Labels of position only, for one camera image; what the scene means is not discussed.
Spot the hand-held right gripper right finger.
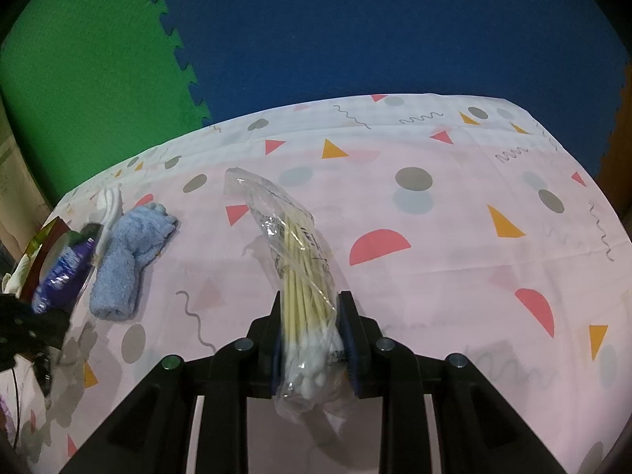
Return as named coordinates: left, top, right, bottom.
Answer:
left=337, top=290, right=568, bottom=474

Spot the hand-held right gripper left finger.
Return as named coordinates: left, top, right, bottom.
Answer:
left=59, top=290, right=284, bottom=474

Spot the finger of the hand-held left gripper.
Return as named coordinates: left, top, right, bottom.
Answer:
left=27, top=306, right=71, bottom=351

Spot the blue plastic packet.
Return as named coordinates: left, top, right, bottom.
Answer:
left=30, top=224, right=102, bottom=314

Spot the gold and red tin box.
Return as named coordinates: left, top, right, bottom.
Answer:
left=20, top=217, right=75, bottom=302

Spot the clear bag of cotton swabs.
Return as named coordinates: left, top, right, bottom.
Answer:
left=223, top=168, right=359, bottom=423

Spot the cream cotton glove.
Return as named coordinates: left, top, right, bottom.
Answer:
left=0, top=252, right=33, bottom=297

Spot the person's patterned clothing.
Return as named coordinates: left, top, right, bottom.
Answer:
left=0, top=390, right=18, bottom=450

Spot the light blue towel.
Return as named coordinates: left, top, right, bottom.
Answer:
left=89, top=203, right=179, bottom=321

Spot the cardboard box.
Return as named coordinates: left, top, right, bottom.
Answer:
left=0, top=99, right=55, bottom=267

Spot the pink patterned tablecloth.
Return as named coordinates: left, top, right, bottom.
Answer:
left=0, top=94, right=632, bottom=474

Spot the plain white sock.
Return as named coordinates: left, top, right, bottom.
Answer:
left=95, top=182, right=124, bottom=258

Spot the green foam mat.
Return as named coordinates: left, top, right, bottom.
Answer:
left=0, top=0, right=215, bottom=203

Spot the blue foam mat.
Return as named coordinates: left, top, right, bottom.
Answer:
left=131, top=0, right=632, bottom=183

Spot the orange foam mat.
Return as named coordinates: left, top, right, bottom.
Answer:
left=595, top=64, right=632, bottom=238

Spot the black cable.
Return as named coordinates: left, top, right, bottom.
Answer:
left=7, top=355, right=24, bottom=450

